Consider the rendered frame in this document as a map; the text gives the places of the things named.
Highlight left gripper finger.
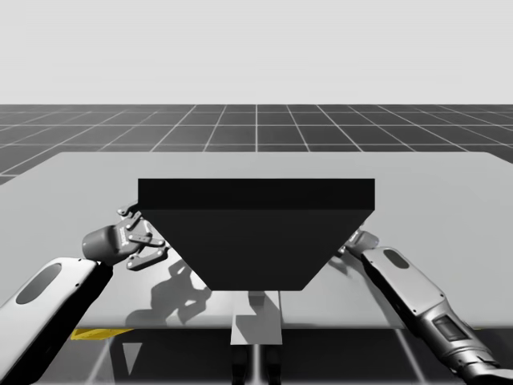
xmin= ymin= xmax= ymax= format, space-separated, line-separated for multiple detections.
xmin=116 ymin=201 xmax=142 ymax=221
xmin=126 ymin=233 xmax=170 ymax=271

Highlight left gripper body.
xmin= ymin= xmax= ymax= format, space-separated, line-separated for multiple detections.
xmin=81 ymin=217 xmax=156 ymax=266

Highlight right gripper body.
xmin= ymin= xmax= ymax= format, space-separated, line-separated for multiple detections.
xmin=337 ymin=227 xmax=380 ymax=257

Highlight black screen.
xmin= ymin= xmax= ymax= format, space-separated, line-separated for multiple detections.
xmin=137 ymin=178 xmax=376 ymax=292

